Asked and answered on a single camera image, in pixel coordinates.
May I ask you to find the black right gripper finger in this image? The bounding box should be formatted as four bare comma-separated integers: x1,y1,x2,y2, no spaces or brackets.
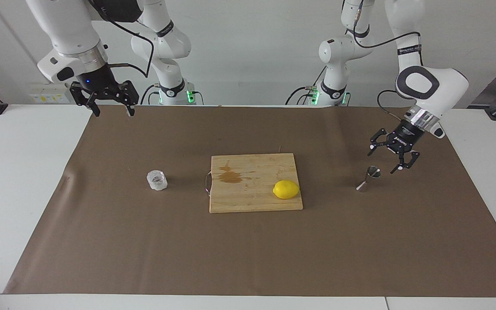
112,81,140,117
69,82,101,118

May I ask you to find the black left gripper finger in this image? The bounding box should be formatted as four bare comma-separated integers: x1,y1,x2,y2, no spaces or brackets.
389,149,421,174
368,128,393,156

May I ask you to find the steel double jigger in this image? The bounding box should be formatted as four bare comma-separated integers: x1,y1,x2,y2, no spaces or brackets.
356,165,382,192

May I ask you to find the yellow lemon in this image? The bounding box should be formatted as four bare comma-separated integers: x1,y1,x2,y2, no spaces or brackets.
273,180,301,200

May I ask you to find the wooden cutting board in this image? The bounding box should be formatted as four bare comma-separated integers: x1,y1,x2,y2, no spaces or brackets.
204,153,304,214

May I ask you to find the brown paper table mat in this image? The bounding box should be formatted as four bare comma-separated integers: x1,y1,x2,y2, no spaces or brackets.
3,105,496,298

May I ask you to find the black base cable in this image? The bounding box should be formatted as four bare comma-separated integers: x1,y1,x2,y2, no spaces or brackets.
139,84,159,105
285,85,318,105

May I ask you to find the white wall socket strip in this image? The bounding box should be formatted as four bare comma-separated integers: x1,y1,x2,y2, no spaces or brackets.
30,83,72,104

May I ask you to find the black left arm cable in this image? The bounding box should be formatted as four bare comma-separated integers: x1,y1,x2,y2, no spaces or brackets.
341,0,423,119

